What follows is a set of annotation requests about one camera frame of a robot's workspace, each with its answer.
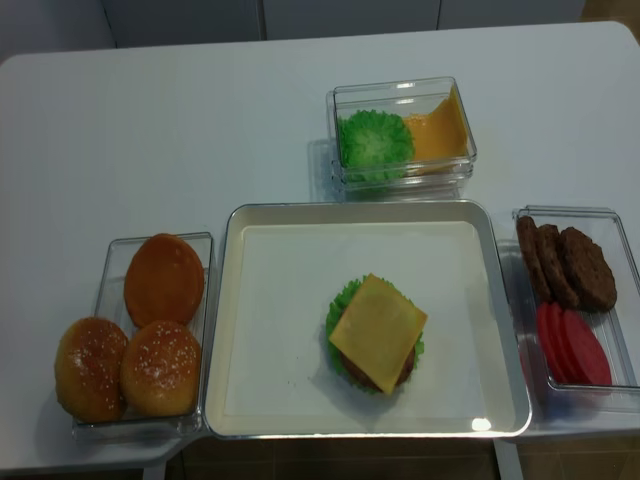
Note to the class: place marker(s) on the brown burger patty on tray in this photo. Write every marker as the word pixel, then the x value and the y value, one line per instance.
pixel 362 379

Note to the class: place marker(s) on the yellow cheese slice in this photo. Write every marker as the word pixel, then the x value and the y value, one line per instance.
pixel 438 135
pixel 378 330

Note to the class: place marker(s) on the green lettuce leaf on tray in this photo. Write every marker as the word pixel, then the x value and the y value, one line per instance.
pixel 336 310

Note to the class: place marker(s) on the sesame bun top left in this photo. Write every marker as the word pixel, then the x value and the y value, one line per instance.
pixel 87 370

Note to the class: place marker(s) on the yellow cheese slice in container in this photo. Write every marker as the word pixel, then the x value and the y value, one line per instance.
pixel 438 135

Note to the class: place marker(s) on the red tomato slice left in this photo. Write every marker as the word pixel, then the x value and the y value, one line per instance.
pixel 547 340

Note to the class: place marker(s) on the silver metal baking tray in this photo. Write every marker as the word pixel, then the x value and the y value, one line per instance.
pixel 270 371

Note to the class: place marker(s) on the brown patty in container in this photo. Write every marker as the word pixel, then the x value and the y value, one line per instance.
pixel 526 232
pixel 587 271
pixel 547 245

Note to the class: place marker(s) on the green lettuce in container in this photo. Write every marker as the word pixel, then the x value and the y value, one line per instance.
pixel 375 146

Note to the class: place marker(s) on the clear patty and tomato container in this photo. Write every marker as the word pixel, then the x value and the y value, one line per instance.
pixel 617 329

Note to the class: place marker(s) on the brown patty right in container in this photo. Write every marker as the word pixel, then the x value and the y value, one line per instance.
pixel 587 271

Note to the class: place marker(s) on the brown patty middle in container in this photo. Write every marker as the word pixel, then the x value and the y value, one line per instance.
pixel 547 245

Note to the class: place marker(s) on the red tomato slice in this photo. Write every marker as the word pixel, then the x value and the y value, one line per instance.
pixel 547 340
pixel 582 352

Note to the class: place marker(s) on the sesame bun top right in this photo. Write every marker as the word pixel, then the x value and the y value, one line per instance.
pixel 160 370

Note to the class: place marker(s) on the sesame bun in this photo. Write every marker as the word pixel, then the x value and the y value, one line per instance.
pixel 87 370
pixel 160 370

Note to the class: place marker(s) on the plain bun bottom half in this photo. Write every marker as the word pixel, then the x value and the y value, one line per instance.
pixel 164 282

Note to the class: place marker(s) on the clear plastic bun container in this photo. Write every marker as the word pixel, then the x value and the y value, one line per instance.
pixel 110 304

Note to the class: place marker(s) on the red tomato slice right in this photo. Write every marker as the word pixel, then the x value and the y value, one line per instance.
pixel 582 352

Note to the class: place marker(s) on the clear lettuce and cheese container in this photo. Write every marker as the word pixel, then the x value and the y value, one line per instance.
pixel 442 179

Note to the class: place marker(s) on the brown patty left in container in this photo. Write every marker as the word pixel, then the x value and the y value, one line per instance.
pixel 526 232

